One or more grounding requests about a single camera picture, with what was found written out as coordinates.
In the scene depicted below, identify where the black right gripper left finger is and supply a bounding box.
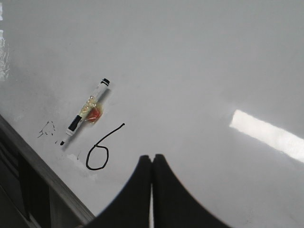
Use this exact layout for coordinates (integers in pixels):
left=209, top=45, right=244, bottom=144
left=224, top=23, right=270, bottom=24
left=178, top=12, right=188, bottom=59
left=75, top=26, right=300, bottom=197
left=85, top=155, right=152, bottom=228

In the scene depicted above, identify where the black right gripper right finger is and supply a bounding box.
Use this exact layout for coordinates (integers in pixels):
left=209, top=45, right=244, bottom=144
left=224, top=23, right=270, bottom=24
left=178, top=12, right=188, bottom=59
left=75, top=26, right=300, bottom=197
left=152, top=154, right=229, bottom=228

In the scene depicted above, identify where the black and white whiteboard marker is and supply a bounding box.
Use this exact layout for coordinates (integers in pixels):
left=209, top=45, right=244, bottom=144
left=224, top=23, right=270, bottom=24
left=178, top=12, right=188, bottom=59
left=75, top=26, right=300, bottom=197
left=59, top=78, right=110, bottom=146

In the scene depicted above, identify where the white whiteboard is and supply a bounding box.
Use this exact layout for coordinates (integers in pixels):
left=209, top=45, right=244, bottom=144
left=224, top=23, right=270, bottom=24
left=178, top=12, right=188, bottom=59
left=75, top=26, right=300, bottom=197
left=0, top=0, right=304, bottom=228

